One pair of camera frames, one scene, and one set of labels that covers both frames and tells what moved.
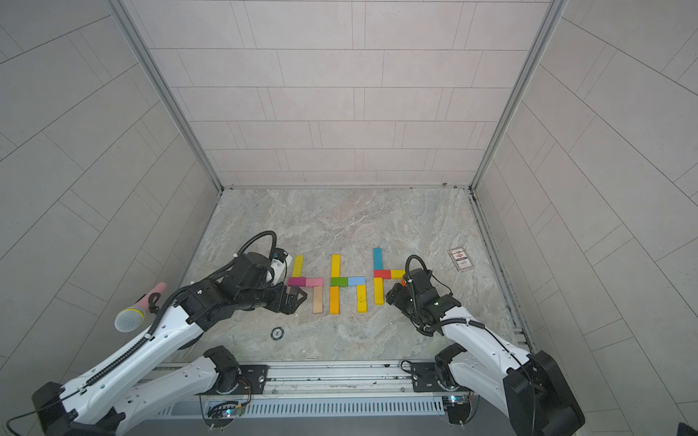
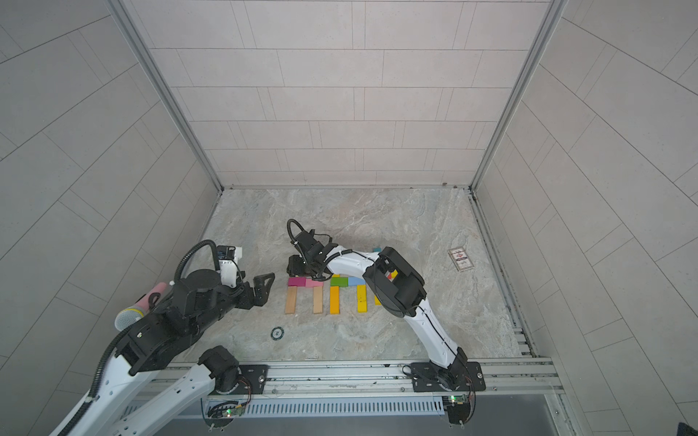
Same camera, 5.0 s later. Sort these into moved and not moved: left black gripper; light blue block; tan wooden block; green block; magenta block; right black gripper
Moved: left black gripper; right black gripper
Not moved: light blue block; tan wooden block; magenta block; green block
